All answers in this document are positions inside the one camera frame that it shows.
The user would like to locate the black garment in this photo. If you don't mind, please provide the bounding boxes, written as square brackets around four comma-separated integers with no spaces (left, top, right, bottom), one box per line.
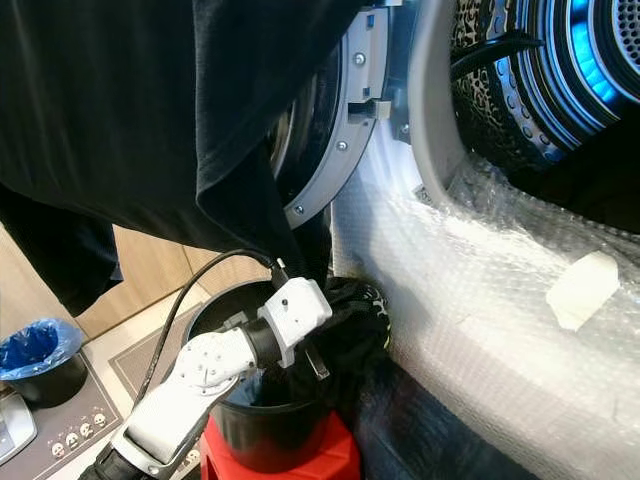
[0,0,373,319]

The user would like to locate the black clothes in bucket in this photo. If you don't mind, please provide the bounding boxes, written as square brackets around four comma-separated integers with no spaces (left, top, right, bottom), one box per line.
[305,274,392,403]

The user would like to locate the black bin with blue bag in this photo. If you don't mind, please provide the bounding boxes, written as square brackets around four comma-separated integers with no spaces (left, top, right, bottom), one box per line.
[0,317,92,410]

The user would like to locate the wooden cabinet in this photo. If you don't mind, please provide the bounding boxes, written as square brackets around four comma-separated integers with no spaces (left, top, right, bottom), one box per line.
[0,224,263,343]

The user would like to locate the white bathroom scale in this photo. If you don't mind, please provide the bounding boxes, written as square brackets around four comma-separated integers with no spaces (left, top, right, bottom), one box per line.
[0,389,40,467]

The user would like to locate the plain grey floor mat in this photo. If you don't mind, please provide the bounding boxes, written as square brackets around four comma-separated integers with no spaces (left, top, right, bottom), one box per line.
[107,304,197,403]

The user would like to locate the grey patterned floor mat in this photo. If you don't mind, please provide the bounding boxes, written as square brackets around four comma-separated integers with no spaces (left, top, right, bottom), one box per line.
[0,359,127,480]

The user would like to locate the black plastic bucket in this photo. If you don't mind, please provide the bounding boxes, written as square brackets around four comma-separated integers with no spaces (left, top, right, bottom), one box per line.
[184,277,363,474]

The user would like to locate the grey washer door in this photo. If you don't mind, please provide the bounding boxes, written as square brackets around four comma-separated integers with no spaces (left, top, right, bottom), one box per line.
[265,4,393,230]

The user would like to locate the red plastic stool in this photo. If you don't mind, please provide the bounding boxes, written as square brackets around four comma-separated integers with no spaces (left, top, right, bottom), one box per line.
[199,411,362,480]

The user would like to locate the grey washer door gasket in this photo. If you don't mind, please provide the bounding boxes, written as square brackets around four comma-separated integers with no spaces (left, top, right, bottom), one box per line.
[407,0,473,208]

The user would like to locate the dark blue denim cloth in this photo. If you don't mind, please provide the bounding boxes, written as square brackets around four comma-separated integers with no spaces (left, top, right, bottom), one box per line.
[354,359,543,480]

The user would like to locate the clear bubble wrap sheet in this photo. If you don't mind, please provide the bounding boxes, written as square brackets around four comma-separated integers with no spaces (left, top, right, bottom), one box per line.
[330,128,640,480]

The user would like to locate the steel washer drum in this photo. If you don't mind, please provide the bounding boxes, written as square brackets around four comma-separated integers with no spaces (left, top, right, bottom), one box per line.
[450,0,640,179]

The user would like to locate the white tape piece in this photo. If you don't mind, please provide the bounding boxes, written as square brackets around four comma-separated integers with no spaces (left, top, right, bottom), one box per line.
[544,249,622,333]

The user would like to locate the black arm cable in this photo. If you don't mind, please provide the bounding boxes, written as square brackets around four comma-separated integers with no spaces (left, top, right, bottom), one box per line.
[135,247,292,413]

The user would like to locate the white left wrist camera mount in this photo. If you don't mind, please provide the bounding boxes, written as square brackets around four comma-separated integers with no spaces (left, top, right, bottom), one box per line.
[256,276,334,369]

